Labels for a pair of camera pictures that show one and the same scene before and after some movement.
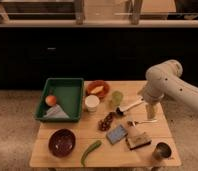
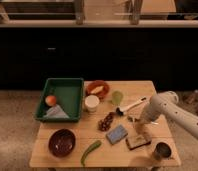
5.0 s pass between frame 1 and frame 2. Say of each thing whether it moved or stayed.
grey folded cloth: stayed
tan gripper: moved
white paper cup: stayed
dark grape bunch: stayed
